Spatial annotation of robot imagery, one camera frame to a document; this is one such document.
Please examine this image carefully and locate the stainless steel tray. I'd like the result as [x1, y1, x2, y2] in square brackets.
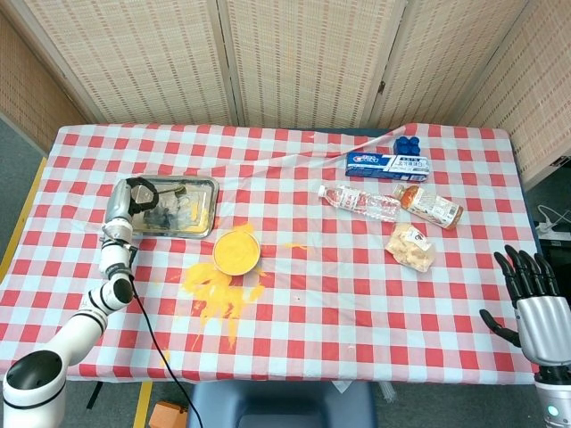
[120, 175, 220, 241]

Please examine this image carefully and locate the spilled yellow powder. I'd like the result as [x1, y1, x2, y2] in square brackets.
[159, 221, 309, 369]

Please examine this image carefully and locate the bamboo folding screen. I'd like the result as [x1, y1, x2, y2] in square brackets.
[0, 0, 571, 188]

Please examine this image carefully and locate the orange box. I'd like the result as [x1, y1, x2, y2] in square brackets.
[148, 400, 189, 428]

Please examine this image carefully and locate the red white checked tablecloth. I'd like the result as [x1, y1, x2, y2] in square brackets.
[0, 122, 561, 385]

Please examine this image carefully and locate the clear bag of snacks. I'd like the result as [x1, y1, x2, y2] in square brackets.
[385, 221, 437, 272]

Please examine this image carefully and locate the off-white bowl of yellow powder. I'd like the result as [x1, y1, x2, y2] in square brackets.
[211, 230, 262, 276]

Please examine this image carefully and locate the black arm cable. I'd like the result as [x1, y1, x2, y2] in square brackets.
[127, 247, 204, 428]

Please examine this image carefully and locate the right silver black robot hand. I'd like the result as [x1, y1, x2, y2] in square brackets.
[479, 244, 571, 366]

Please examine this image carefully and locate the orange tea drink bottle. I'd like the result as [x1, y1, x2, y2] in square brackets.
[391, 183, 465, 232]

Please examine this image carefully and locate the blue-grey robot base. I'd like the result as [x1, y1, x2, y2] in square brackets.
[186, 381, 378, 428]

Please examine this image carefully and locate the blue bottle caps pack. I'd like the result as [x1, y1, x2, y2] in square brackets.
[393, 135, 424, 158]

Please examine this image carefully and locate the clear plastic water bottle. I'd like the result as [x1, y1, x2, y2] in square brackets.
[317, 184, 402, 223]

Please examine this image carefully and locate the black box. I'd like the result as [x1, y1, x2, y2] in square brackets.
[538, 238, 571, 309]

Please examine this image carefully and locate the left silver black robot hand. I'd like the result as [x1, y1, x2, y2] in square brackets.
[105, 177, 161, 226]

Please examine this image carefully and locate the white power strip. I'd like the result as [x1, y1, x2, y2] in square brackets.
[534, 203, 571, 234]

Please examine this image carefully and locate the blue toothpaste box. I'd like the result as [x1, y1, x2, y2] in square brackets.
[344, 150, 432, 184]

